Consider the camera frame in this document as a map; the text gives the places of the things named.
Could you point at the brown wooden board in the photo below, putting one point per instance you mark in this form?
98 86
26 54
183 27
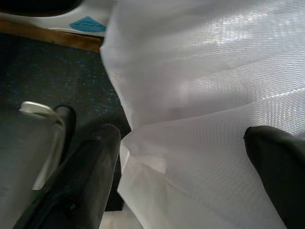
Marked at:
52 35

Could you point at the dark blue speckled mat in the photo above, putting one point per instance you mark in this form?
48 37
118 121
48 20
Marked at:
54 78

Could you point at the blue sticker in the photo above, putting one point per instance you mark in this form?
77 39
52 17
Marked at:
87 24

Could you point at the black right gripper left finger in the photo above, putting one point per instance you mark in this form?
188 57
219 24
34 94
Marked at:
81 181

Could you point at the white woven fabric bag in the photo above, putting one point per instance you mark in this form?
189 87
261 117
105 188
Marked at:
195 95

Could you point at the white washing machine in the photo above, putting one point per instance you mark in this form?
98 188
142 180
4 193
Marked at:
59 16

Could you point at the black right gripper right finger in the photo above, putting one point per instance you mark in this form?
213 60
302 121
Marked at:
281 171

